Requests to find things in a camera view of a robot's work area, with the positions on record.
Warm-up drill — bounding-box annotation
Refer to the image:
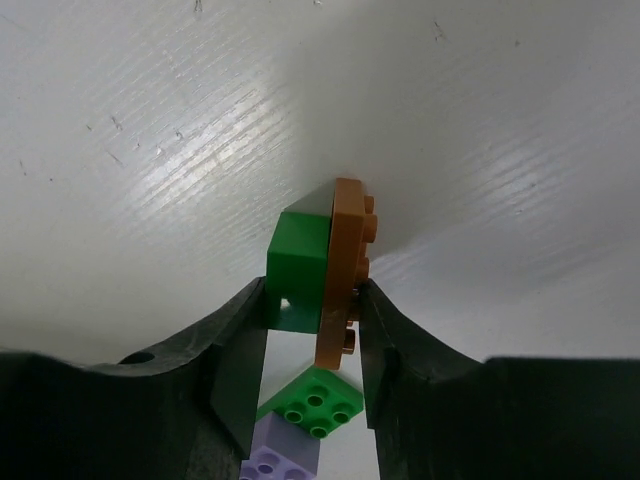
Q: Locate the green square lego plate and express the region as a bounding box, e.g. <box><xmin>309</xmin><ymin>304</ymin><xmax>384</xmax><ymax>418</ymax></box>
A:
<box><xmin>256</xmin><ymin>366</ymin><xmax>364</xmax><ymax>440</ymax></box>

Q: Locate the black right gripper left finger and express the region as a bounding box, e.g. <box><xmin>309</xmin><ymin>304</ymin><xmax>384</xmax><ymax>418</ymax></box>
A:
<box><xmin>1</xmin><ymin>278</ymin><xmax>267</xmax><ymax>479</ymax></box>

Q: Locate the lavender square lego brick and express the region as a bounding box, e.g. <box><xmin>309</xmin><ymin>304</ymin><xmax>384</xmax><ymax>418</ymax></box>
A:
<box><xmin>239</xmin><ymin>412</ymin><xmax>321</xmax><ymax>480</ymax></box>

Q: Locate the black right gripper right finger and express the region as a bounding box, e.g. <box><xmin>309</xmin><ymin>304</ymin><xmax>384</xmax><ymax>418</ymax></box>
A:
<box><xmin>359</xmin><ymin>282</ymin><xmax>639</xmax><ymax>479</ymax></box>

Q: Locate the green lego brick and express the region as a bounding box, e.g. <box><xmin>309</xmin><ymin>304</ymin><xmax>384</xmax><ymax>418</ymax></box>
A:
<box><xmin>265</xmin><ymin>181</ymin><xmax>334</xmax><ymax>334</ymax></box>

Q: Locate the tan round-corner lego plate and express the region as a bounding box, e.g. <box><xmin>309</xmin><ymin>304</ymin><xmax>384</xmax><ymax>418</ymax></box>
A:
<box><xmin>314</xmin><ymin>178</ymin><xmax>378</xmax><ymax>370</ymax></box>

